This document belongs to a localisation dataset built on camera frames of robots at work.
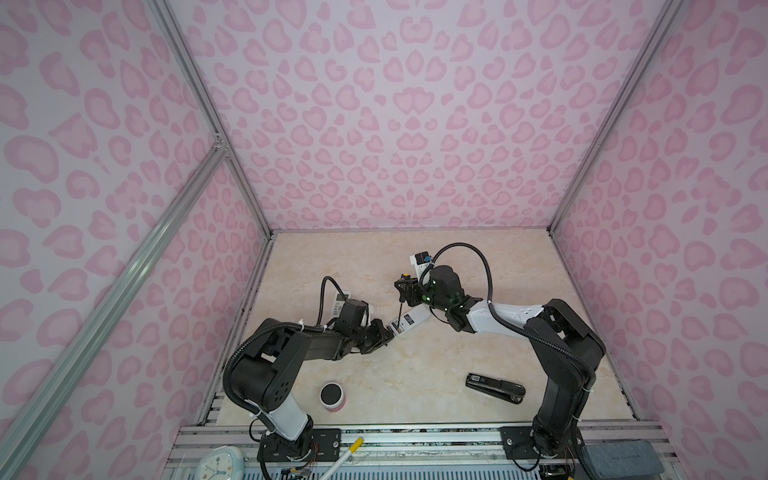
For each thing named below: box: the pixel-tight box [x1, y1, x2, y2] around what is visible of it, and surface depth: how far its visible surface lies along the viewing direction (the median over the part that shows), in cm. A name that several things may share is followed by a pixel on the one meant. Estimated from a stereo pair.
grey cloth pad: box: [583, 440, 665, 480], surface depth 70 cm
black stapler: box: [465, 373, 527, 405], surface depth 82 cm
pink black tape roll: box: [319, 382, 346, 412], surface depth 78 cm
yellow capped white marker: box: [318, 436, 365, 480], surface depth 73 cm
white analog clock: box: [196, 446, 245, 480], surface depth 70 cm
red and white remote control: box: [386, 303, 432, 336], surface depth 95 cm
